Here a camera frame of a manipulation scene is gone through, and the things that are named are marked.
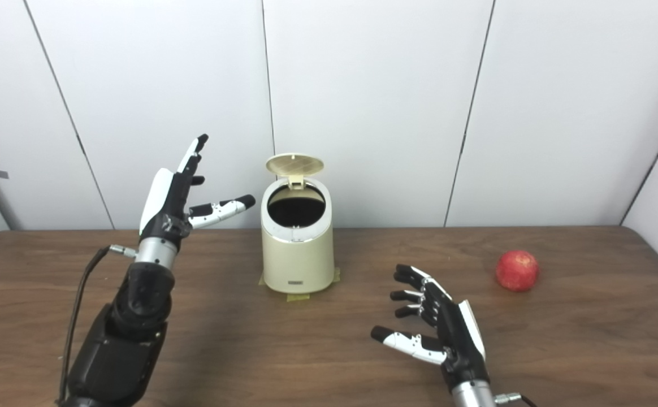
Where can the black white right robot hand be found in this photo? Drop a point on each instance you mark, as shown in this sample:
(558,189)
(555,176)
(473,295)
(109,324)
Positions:
(456,336)

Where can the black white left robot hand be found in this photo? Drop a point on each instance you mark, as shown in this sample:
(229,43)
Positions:
(165,209)

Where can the red apple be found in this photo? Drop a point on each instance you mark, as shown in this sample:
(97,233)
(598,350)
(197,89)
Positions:
(516,271)

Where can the cream round bin lid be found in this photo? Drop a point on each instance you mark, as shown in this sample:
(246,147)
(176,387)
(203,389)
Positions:
(295,164)

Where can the cream-colored round bin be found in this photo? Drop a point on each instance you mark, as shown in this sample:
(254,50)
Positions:
(298,263)

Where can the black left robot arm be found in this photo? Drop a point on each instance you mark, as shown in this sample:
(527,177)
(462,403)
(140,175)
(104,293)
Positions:
(120,350)

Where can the yellow tape piece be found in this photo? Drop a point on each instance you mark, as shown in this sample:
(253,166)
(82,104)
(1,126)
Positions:
(262,280)
(298,297)
(336,275)

